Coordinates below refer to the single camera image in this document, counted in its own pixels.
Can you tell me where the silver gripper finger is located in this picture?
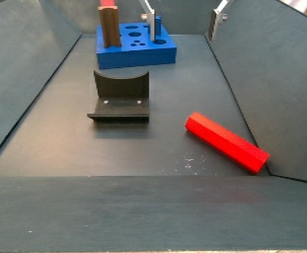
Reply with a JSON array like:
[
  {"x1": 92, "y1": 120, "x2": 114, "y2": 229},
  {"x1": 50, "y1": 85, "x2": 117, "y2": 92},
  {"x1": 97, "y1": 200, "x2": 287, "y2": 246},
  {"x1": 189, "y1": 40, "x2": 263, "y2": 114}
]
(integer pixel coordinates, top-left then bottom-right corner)
[
  {"x1": 139, "y1": 0, "x2": 155, "y2": 41},
  {"x1": 208, "y1": 0, "x2": 229, "y2": 40}
]

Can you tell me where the red square peg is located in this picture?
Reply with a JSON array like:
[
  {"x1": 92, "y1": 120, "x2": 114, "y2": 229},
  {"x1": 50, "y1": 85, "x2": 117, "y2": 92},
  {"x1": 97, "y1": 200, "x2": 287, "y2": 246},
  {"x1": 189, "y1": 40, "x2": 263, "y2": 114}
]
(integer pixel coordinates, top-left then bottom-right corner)
[{"x1": 100, "y1": 0, "x2": 116, "y2": 7}]

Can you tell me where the black curved cradle stand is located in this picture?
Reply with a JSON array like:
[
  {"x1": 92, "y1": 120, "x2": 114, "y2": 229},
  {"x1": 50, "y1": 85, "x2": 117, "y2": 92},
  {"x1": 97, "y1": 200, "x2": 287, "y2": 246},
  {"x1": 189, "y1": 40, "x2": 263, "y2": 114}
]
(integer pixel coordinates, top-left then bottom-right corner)
[{"x1": 86, "y1": 71, "x2": 149, "y2": 123}]

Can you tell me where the red hexagon bar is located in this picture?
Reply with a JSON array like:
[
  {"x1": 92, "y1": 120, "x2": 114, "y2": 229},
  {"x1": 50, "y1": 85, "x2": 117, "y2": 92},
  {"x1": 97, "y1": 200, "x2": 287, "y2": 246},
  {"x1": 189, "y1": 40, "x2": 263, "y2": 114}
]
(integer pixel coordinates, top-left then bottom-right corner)
[{"x1": 184, "y1": 112, "x2": 269, "y2": 174}]

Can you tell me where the blue peg board base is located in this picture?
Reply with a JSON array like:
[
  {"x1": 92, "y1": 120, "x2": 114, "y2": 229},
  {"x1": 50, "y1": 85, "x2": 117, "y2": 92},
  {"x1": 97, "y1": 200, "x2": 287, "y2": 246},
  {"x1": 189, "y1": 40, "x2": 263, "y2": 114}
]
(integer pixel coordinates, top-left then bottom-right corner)
[{"x1": 96, "y1": 23, "x2": 176, "y2": 69}]

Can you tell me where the brown notched block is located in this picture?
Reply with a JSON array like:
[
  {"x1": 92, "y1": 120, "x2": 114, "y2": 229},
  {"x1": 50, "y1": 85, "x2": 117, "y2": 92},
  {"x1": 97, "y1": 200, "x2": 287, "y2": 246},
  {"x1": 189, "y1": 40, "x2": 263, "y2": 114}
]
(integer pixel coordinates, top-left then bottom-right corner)
[{"x1": 98, "y1": 6, "x2": 121, "y2": 48}]

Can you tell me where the blue notched peg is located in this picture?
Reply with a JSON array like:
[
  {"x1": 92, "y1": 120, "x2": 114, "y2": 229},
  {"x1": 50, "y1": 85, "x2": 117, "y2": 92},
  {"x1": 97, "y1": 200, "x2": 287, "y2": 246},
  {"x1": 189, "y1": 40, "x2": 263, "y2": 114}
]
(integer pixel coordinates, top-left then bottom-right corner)
[{"x1": 147, "y1": 15, "x2": 161, "y2": 38}]

